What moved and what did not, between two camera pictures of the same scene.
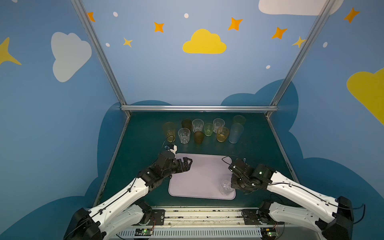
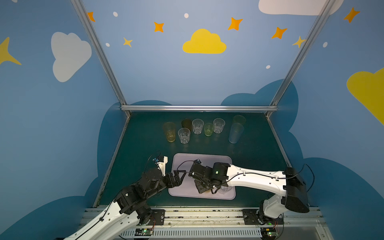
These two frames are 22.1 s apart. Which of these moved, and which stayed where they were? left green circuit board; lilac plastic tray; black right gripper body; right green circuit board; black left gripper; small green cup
Moved: black left gripper; black right gripper body
Stayed: right green circuit board; lilac plastic tray; small green cup; left green circuit board
